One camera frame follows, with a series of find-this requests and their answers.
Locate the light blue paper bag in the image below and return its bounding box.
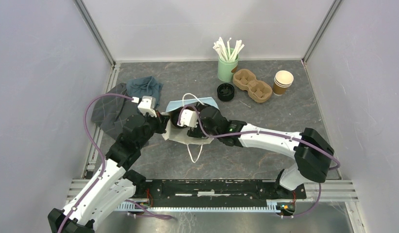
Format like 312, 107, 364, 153
162, 93, 218, 163

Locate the green straw holder cup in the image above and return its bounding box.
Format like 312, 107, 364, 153
217, 55, 239, 83

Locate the stack of paper cups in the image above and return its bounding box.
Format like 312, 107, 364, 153
273, 70, 294, 96

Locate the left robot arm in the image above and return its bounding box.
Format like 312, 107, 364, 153
48, 111, 170, 233

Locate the right aluminium frame post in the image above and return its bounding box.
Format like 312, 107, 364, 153
301, 0, 343, 66

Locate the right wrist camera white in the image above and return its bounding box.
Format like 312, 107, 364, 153
177, 109, 198, 128

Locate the stack of black lids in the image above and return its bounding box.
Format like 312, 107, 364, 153
216, 83, 235, 102

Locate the grey checked cloth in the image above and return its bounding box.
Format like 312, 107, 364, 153
91, 83, 150, 149

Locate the aluminium frame post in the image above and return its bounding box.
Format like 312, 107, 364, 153
301, 0, 343, 66
73, 0, 116, 67

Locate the blue cloth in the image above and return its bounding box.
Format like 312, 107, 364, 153
126, 76, 163, 108

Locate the left aluminium frame post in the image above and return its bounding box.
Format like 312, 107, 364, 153
73, 0, 116, 67

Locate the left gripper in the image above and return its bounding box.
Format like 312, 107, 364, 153
136, 108, 170, 149

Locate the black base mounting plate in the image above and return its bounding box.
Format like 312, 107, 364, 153
132, 179, 307, 207

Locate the remaining cardboard carrier tray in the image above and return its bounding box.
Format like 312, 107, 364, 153
233, 69, 273, 103

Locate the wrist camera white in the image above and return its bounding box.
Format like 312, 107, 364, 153
177, 109, 198, 128
132, 96, 157, 117

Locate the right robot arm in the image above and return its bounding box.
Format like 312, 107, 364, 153
178, 105, 340, 198

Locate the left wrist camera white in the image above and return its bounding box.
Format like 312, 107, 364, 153
132, 96, 157, 117

